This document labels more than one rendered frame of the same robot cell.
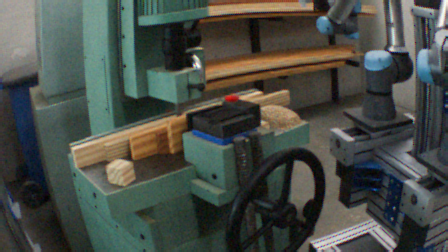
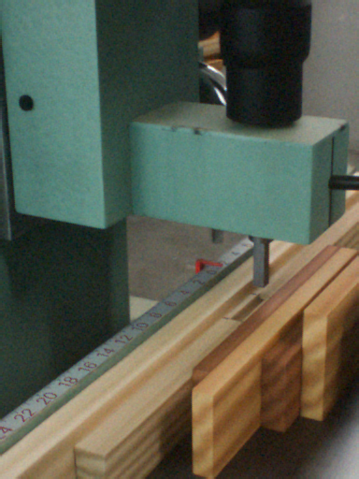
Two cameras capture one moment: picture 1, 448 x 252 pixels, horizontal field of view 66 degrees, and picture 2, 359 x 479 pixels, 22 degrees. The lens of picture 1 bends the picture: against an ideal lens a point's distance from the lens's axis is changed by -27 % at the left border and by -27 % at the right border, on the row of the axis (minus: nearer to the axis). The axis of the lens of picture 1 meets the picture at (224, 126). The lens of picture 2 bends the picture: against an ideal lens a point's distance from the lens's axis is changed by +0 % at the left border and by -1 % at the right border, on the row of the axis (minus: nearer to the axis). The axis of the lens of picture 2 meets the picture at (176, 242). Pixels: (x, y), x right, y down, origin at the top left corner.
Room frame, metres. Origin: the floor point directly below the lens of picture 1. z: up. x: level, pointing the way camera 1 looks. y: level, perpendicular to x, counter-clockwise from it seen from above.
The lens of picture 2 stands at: (0.52, 0.39, 1.23)
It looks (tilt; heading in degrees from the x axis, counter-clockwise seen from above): 22 degrees down; 338
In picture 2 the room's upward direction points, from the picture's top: 1 degrees counter-clockwise
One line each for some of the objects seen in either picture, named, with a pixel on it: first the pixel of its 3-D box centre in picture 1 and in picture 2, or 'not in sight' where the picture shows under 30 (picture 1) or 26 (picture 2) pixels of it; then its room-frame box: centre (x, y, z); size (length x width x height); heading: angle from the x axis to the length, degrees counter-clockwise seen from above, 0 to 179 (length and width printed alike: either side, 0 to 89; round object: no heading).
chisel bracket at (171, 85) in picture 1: (172, 85); (237, 177); (1.09, 0.12, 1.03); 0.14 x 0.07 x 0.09; 38
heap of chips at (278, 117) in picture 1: (276, 113); not in sight; (1.15, -0.14, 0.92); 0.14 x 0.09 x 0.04; 38
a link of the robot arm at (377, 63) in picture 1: (379, 69); not in sight; (1.40, -0.57, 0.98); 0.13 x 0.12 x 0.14; 119
